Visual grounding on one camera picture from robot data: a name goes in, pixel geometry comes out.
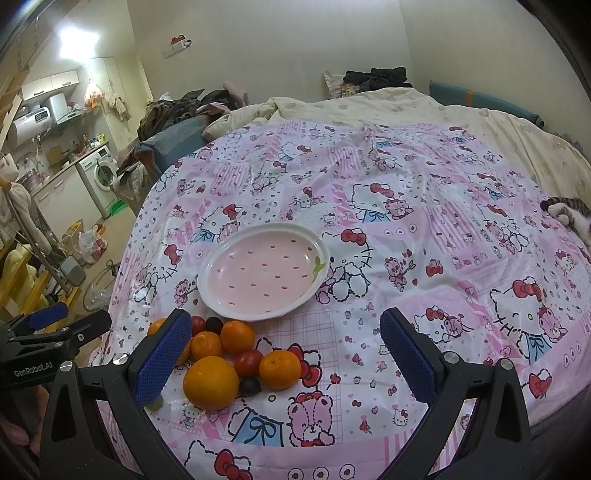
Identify small red cherry tomato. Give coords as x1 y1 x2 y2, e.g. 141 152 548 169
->
191 315 206 336

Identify large orange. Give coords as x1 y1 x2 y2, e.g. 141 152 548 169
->
182 356 239 411

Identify mandarin orange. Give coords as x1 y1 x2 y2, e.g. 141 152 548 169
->
219 320 256 355
190 331 223 361
259 350 301 391

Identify mandarin orange top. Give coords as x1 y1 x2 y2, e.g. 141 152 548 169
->
219 320 256 355

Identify person's left hand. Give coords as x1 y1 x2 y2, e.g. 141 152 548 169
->
1 385 49 456

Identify yellow wooden railing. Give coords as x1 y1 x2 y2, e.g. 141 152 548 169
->
0 240 52 321

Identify green grape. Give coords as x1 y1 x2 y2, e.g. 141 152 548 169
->
145 394 163 412

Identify white plastic bag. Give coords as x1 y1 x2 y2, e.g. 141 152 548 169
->
78 225 108 264

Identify dark plum upper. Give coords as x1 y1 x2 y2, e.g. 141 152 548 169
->
205 317 223 335

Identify dark plum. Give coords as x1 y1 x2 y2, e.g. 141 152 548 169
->
205 317 223 335
239 377 262 397

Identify dark plum lower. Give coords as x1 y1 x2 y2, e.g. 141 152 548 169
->
239 377 262 397

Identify white washing machine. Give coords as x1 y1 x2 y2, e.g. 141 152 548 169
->
75 143 118 219

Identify pink strawberry ceramic plate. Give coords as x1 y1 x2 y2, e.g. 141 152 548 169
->
197 222 331 322

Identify white water heater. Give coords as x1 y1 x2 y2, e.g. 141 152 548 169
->
7 107 51 149

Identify pink Hello Kitty sheet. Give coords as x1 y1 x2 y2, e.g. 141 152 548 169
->
92 121 590 479

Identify teal bed headboard cushion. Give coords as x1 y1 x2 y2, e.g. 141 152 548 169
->
133 116 206 178

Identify pile of dark clothes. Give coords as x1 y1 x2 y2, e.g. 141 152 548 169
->
137 89 249 141

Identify tabby cat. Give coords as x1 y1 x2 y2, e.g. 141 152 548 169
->
540 197 591 248

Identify cream floral duvet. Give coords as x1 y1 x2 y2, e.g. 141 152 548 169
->
202 88 591 204

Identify teal pillow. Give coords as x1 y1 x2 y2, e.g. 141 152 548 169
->
429 81 545 129

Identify black clothes on bed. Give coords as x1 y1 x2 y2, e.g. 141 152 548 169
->
342 67 413 92

